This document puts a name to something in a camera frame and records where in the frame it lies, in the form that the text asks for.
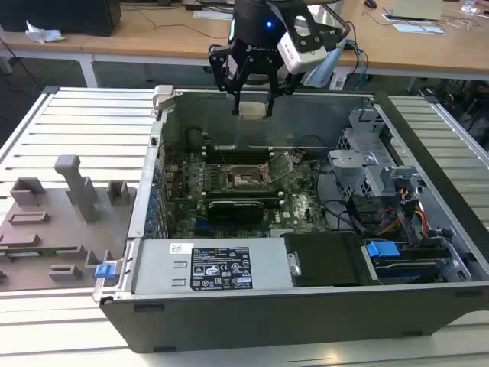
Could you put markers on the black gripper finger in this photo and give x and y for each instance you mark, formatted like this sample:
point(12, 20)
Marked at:
point(236, 103)
point(271, 103)

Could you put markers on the silver CPU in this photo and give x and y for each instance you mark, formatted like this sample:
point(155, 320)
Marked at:
point(253, 111)

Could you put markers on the black RAM slot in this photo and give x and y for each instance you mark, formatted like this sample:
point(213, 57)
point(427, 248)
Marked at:
point(244, 193)
point(237, 153)
point(273, 200)
point(237, 158)

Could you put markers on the CPU socket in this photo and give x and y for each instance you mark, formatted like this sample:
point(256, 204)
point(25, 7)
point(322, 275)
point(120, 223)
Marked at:
point(244, 179)

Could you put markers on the white power adapter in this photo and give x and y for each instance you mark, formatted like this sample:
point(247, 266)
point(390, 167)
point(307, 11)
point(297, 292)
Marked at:
point(338, 81)

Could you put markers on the grey metal drive cage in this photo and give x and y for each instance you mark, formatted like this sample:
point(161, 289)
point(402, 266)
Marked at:
point(363, 130)

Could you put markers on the wooden desk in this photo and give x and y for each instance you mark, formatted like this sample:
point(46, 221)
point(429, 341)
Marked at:
point(46, 47)
point(160, 38)

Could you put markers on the green motherboard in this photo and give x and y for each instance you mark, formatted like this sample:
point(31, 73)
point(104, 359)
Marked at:
point(302, 214)

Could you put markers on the black computer mouse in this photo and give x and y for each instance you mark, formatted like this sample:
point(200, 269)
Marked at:
point(370, 3)

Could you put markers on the silver chipset heatsink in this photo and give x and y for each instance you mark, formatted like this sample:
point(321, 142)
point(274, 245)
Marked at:
point(277, 232)

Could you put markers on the silver laptop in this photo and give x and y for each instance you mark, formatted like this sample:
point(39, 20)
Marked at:
point(414, 9)

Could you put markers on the black plastic shroud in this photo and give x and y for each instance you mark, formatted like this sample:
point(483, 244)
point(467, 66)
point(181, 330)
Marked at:
point(324, 260)

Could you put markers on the grey power supply with label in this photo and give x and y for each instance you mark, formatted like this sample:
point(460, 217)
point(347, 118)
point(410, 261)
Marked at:
point(160, 267)

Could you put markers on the hard disk in blue carrier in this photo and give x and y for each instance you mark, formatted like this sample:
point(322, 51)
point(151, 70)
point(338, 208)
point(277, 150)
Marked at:
point(382, 248)

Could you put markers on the black computer tower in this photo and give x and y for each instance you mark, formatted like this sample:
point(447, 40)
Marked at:
point(57, 15)

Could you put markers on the crumpled white paper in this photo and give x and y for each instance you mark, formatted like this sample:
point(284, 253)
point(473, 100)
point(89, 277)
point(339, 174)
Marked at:
point(44, 32)

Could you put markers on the grey parts rack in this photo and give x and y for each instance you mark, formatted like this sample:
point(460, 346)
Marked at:
point(68, 229)

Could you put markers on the blue case latch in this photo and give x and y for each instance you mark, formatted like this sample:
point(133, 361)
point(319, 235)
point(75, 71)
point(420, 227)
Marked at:
point(105, 270)

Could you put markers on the black open PC case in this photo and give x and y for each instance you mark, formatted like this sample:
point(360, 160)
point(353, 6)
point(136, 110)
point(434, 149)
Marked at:
point(267, 325)

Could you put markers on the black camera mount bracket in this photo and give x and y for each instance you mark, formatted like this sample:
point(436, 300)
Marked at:
point(302, 26)

